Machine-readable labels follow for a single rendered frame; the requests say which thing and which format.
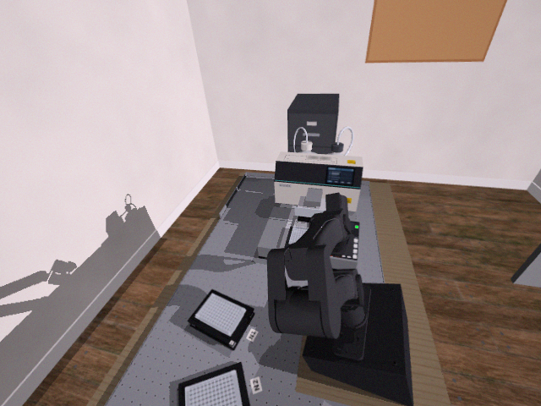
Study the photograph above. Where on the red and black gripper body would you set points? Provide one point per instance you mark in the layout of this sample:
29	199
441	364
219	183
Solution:
344	250

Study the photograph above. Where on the white well plate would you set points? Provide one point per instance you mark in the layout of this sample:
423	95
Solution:
222	390
220	321
297	233

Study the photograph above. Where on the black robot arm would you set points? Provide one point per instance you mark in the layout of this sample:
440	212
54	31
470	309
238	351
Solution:
315	310

